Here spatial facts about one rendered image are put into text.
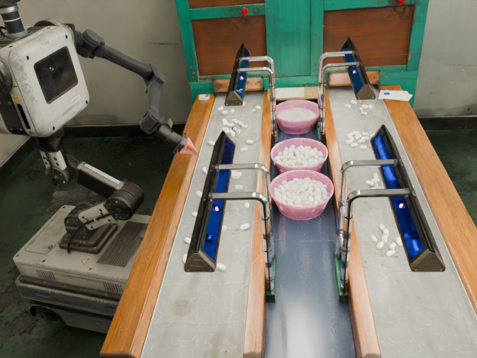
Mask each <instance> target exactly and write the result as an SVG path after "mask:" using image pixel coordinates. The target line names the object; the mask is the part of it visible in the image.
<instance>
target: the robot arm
mask: <svg viewBox="0 0 477 358"><path fill-rule="evenodd" d="M64 24H66V25H68V26H69V27H70V28H71V29H72V32H73V33H74V36H75V44H74V46H75V50H76V53H77V54H79V55H80V56H82V57H83V58H91V59H93V58H94V57H95V56H96V57H98V58H103V59H106V60H109V61H111V62H113V63H115V64H117V65H119V66H121V67H124V68H126V69H127V70H130V71H131V72H134V73H136V74H138V75H140V76H141V77H142V78H143V80H144V82H145V84H146V86H147V87H146V91H145V93H146V94H147V98H146V105H145V110H144V113H143V116H142V118H141V120H140V125H141V129H142V130H143V131H144V132H146V133H149V134H150V135H151V134H152V133H153V132H154V131H155V130H156V133H155V135H156V136H157V137H159V138H161V139H162V140H164V141H166V142H167V143H169V144H170V145H172V146H174V147H175V148H174V151H173V153H175V154H176V153H177V150H178V152H179V153H188V154H194V155H197V154H198V152H197V150H196V148H195V147H194V146H193V144H192V142H191V141H190V139H189V138H185V135H186V133H185V132H183V134H182V135H181V136H180V135H179V134H177V133H175V132H174V131H171V128H172V120H171V119H169V118H167V117H164V116H161V117H160V116H159V112H158V110H159V104H160V93H161V89H162V88H163V84H164V83H165V76H164V75H163V74H161V73H159V72H158V71H157V70H156V68H155V67H154V66H153V65H152V64H149V65H148V64H145V63H141V62H139V61H137V60H135V59H133V58H131V57H129V56H127V55H125V54H123V53H121V52H119V51H117V50H115V49H113V48H111V47H109V46H108V45H106V44H105V40H104V39H103V38H102V37H100V36H98V35H97V34H96V33H95V32H94V31H92V30H90V29H86V30H85V31H84V32H83V33H81V32H78V31H76V30H75V25H74V24H73V23H64ZM188 146H189V147H190V148H191V149H192V151H191V150H189V149H187V147H188Z"/></svg>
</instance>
